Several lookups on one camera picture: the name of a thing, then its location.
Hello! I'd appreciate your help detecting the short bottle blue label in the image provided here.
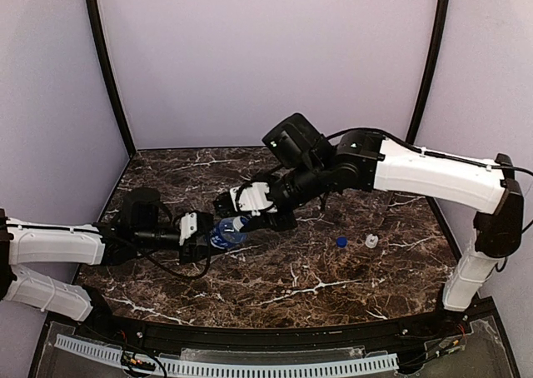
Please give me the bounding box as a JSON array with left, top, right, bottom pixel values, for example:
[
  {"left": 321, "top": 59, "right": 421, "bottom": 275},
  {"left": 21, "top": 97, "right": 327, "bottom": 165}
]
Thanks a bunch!
[{"left": 207, "top": 216, "right": 248, "bottom": 251}]

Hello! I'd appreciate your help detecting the blue bottle cap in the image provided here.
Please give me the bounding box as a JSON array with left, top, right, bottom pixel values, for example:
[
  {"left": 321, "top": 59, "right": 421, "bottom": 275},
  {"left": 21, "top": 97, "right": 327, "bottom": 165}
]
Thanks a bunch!
[{"left": 336, "top": 236, "right": 348, "bottom": 248}]

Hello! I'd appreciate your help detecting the white bottle cap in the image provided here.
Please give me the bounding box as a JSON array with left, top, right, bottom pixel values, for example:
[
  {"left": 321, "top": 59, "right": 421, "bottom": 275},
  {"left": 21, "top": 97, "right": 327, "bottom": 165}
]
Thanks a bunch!
[{"left": 365, "top": 234, "right": 379, "bottom": 249}]

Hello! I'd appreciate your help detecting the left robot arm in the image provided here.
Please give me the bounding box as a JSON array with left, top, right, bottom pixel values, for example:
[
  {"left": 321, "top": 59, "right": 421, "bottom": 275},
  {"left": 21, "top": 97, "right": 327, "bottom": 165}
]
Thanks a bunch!
[{"left": 1, "top": 187, "right": 214, "bottom": 321}]

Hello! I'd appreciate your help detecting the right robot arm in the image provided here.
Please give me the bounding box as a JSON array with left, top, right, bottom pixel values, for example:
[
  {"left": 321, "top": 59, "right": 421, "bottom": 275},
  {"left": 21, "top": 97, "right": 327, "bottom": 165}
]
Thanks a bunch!
[{"left": 230, "top": 113, "right": 526, "bottom": 312}]

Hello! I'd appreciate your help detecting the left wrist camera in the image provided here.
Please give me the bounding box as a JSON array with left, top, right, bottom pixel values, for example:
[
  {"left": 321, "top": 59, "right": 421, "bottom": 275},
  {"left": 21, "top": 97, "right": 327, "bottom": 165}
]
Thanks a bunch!
[{"left": 179, "top": 211, "right": 213, "bottom": 246}]

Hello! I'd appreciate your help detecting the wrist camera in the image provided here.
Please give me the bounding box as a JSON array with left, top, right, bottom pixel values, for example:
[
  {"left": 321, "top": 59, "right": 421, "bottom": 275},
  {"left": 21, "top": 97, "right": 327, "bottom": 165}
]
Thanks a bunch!
[
  {"left": 213, "top": 182, "right": 277, "bottom": 217},
  {"left": 179, "top": 211, "right": 213, "bottom": 246}
]

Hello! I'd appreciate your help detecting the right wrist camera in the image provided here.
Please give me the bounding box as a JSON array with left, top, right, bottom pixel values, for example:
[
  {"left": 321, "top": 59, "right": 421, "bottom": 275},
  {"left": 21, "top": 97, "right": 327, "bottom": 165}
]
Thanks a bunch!
[{"left": 213, "top": 182, "right": 277, "bottom": 217}]

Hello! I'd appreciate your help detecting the black front table rail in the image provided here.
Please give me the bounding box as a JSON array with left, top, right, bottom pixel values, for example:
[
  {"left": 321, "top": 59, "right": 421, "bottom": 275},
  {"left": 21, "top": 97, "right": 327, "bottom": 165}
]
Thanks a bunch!
[{"left": 47, "top": 306, "right": 476, "bottom": 354}]

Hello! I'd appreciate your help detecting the white slotted cable duct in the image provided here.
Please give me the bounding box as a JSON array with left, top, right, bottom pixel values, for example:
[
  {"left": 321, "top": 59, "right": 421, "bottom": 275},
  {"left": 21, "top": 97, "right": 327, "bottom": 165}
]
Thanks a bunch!
[{"left": 54, "top": 334, "right": 399, "bottom": 377}]

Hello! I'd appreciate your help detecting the left black frame post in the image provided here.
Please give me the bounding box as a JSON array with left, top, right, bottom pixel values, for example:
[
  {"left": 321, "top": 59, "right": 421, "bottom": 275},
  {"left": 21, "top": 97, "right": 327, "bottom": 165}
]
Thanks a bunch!
[{"left": 85, "top": 0, "right": 137, "bottom": 158}]

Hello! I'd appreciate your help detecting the black frame post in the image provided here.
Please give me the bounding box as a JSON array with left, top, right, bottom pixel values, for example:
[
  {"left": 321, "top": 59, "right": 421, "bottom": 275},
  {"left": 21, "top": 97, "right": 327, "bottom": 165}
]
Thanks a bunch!
[
  {"left": 406, "top": 0, "right": 450, "bottom": 144},
  {"left": 85, "top": 0, "right": 137, "bottom": 158}
]

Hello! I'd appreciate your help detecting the right black frame post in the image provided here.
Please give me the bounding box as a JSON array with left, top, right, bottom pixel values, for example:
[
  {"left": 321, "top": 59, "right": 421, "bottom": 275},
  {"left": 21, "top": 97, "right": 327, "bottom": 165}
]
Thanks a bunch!
[{"left": 406, "top": 0, "right": 450, "bottom": 144}]

